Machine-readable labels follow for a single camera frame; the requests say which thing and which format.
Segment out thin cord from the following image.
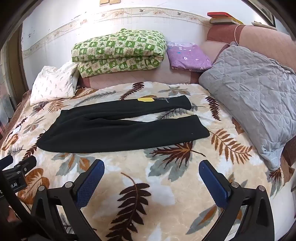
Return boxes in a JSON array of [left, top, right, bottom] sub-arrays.
[[232, 25, 240, 45]]

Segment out red book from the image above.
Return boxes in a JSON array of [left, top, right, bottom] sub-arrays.
[[207, 12, 238, 19]]

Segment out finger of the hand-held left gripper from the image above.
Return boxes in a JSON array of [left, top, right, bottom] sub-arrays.
[[13, 155, 37, 174], [0, 155, 14, 171]]

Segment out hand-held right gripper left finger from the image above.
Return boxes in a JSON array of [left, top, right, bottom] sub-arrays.
[[30, 159, 105, 241]]

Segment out pink brown headboard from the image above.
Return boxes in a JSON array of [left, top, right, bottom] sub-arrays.
[[206, 23, 296, 77]]

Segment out framed picture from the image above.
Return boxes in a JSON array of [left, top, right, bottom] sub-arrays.
[[252, 0, 277, 29]]

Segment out green checkered folded quilt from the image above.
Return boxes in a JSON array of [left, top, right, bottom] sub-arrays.
[[71, 28, 167, 78]]

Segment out leaf print blanket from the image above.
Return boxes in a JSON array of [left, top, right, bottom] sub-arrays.
[[0, 82, 281, 241]]

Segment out white patterned pillow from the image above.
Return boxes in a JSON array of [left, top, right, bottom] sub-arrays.
[[30, 61, 79, 106]]

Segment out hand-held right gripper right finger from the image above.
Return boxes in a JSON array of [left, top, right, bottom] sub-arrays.
[[198, 159, 275, 241]]

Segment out black pants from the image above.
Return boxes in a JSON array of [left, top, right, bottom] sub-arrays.
[[36, 95, 210, 154]]

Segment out purple dotted pillow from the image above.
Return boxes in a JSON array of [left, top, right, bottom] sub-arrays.
[[166, 41, 213, 70]]

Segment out dark wooden frame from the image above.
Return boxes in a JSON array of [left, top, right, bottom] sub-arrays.
[[6, 32, 28, 103]]

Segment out grey quilted blanket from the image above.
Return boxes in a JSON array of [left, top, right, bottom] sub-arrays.
[[198, 42, 296, 172]]

